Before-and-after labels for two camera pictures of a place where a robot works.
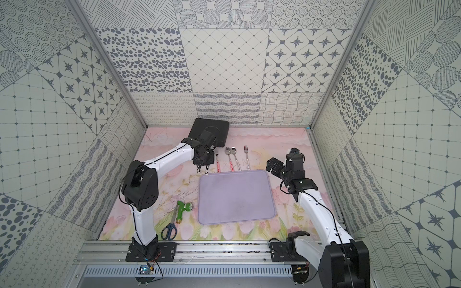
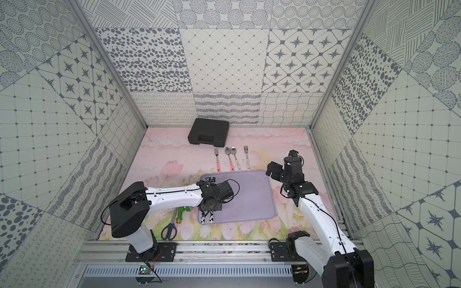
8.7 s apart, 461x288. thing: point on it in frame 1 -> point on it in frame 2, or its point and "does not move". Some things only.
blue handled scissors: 170,231 does not move
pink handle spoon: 227,151 does not move
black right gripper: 278,165 does not move
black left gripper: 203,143 -> 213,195
